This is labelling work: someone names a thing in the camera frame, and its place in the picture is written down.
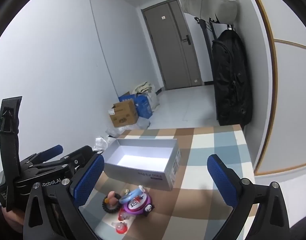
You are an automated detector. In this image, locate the brown cardboard box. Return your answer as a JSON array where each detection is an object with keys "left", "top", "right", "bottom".
[{"left": 109, "top": 100, "right": 139, "bottom": 128}]

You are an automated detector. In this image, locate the grey cardboard box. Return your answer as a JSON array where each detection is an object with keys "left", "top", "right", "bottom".
[{"left": 104, "top": 138, "right": 181, "bottom": 191}]

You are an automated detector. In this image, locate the clear plastic bag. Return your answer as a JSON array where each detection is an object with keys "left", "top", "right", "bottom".
[
  {"left": 105, "top": 118, "right": 151, "bottom": 137},
  {"left": 94, "top": 136, "right": 111, "bottom": 153}
]

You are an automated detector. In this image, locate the checkered tablecloth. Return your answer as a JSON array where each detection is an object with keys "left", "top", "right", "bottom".
[{"left": 78, "top": 125, "right": 259, "bottom": 240}]

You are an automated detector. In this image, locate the pink translucent hair clip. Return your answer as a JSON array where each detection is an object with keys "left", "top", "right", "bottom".
[{"left": 117, "top": 210, "right": 130, "bottom": 222}]

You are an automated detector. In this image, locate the red flower hair clip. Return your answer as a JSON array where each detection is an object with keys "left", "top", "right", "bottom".
[{"left": 114, "top": 221, "right": 129, "bottom": 234}]

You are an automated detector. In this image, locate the black long coat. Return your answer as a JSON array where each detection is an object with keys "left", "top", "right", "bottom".
[{"left": 212, "top": 29, "right": 253, "bottom": 127}]

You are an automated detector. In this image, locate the blue cardboard box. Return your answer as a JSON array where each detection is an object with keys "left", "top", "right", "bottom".
[{"left": 118, "top": 91, "right": 154, "bottom": 119}]

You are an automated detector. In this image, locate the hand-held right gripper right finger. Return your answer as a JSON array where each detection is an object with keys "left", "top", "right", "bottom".
[{"left": 207, "top": 154, "right": 291, "bottom": 240}]

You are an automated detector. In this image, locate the white panel wooden trim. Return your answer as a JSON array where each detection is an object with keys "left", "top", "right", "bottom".
[{"left": 245, "top": 0, "right": 306, "bottom": 177}]

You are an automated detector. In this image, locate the light blue bangle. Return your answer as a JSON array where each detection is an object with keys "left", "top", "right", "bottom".
[{"left": 119, "top": 189, "right": 146, "bottom": 204}]

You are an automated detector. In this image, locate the purple round cartoon badge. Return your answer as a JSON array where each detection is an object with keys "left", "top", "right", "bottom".
[{"left": 120, "top": 194, "right": 156, "bottom": 217}]

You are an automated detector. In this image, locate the black bead bracelet pink charm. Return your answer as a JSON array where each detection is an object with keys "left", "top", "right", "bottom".
[{"left": 102, "top": 191, "right": 123, "bottom": 214}]

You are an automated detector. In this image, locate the grey door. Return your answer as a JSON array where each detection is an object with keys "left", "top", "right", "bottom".
[{"left": 141, "top": 0, "right": 203, "bottom": 91}]

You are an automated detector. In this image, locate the person's left hand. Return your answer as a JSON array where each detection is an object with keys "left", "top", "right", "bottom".
[{"left": 1, "top": 206, "right": 27, "bottom": 233}]

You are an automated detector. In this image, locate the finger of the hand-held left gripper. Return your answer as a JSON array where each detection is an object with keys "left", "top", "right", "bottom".
[
  {"left": 33, "top": 145, "right": 94, "bottom": 173},
  {"left": 25, "top": 144, "right": 64, "bottom": 166}
]

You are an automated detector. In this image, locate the white bag with beige cloth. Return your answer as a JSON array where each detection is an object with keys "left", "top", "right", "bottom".
[{"left": 132, "top": 81, "right": 160, "bottom": 111}]

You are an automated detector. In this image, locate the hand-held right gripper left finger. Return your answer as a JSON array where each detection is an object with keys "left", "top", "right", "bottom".
[{"left": 23, "top": 153, "right": 105, "bottom": 240}]

